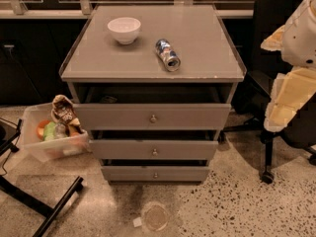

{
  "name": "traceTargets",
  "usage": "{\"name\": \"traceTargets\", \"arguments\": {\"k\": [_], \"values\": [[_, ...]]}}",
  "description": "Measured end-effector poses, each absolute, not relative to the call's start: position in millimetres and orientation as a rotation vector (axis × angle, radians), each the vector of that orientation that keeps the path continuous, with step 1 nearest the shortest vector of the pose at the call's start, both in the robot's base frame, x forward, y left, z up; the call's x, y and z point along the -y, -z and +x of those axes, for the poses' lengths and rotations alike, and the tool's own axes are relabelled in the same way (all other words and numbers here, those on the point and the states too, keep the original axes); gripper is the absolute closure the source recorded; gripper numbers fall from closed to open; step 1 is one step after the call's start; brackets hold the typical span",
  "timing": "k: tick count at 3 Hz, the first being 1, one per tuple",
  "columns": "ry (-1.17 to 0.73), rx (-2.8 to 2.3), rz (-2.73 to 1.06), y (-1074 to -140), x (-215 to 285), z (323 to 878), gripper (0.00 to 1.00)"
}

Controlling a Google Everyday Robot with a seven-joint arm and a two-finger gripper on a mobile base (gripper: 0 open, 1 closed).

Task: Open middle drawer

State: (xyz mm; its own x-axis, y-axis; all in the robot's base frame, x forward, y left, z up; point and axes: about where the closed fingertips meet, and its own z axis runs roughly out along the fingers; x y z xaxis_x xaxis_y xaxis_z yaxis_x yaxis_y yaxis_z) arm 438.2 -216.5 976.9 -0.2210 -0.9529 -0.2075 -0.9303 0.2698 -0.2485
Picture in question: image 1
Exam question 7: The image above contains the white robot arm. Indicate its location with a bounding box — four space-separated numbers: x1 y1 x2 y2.
261 0 316 132

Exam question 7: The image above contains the brown chip bag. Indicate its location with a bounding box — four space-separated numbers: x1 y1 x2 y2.
51 95 80 126

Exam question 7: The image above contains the clear plastic bin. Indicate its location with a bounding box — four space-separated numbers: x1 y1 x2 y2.
20 103 90 162

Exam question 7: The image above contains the clear plastic bottle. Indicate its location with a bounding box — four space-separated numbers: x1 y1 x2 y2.
54 123 68 139

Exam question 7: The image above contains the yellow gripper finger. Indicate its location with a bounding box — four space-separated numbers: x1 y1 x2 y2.
264 66 316 132

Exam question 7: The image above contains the grey drawer cabinet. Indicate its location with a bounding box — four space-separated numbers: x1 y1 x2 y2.
58 4 247 183

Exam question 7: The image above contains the black office chair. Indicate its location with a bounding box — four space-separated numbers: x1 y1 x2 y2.
229 0 316 184

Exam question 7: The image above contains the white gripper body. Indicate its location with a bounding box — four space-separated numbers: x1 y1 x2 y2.
261 26 284 51

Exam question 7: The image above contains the white ceramic bowl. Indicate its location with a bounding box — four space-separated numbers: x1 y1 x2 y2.
108 17 141 44

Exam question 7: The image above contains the blue silver soda can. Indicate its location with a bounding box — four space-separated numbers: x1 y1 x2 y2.
155 39 181 72

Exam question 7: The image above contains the orange fruit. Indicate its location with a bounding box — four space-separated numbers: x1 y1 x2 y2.
36 119 49 140

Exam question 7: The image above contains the black stand base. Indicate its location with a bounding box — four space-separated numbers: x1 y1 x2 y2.
0 117 85 237

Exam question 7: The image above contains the green apple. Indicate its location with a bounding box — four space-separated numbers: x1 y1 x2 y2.
43 121 55 141

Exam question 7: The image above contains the grey top drawer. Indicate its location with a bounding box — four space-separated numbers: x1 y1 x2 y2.
72 84 232 131

